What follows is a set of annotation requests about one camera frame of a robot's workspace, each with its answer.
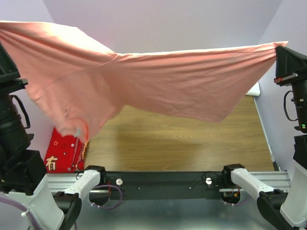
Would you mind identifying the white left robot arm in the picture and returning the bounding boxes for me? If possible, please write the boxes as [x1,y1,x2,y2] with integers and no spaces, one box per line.
[0,47,106,230]

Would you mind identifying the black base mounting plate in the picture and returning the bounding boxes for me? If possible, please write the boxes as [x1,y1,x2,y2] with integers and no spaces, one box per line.
[106,171,236,200]

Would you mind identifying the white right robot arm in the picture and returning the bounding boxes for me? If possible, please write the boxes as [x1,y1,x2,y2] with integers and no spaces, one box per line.
[221,46,307,230]

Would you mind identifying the folded white t shirt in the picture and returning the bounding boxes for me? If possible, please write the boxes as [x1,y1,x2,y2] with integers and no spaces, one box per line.
[246,82,260,96]

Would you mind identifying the salmon pink t shirt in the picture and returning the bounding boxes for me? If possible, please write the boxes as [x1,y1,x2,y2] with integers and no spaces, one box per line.
[0,21,287,142]

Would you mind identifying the aluminium frame rail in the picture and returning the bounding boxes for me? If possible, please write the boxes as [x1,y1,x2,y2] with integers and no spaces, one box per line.
[27,171,294,230]

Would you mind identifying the red printed cloth bag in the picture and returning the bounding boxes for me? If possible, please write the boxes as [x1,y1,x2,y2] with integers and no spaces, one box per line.
[44,129,88,173]

